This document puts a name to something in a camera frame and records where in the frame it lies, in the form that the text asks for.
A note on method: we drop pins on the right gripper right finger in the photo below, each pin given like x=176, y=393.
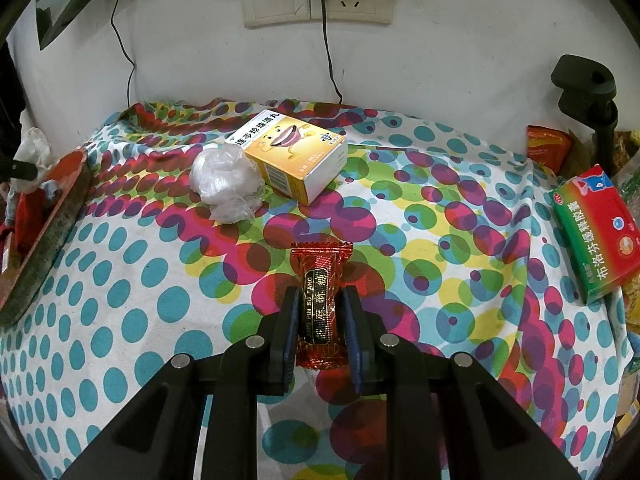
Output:
x=358, y=339

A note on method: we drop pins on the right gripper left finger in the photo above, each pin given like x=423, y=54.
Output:
x=282, y=349

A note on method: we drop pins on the red candy wrapper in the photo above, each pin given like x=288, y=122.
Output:
x=320, y=265

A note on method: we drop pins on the clear plastic bag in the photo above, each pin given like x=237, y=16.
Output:
x=227, y=182

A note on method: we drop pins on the red sock with gold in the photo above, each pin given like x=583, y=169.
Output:
x=30, y=218

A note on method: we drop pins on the white sock back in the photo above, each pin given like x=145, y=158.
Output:
x=35, y=147

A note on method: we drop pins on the polka dot tablecloth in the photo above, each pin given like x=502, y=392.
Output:
x=450, y=240

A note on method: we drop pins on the yellow medicine box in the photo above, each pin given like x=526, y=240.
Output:
x=295, y=158

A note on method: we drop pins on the green red medicine box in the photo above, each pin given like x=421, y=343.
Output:
x=602, y=236

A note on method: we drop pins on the red snack packet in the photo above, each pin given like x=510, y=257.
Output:
x=549, y=147

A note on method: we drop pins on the red round tray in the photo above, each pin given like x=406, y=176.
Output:
x=21, y=278

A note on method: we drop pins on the black phone holder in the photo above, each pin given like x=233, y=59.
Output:
x=588, y=93

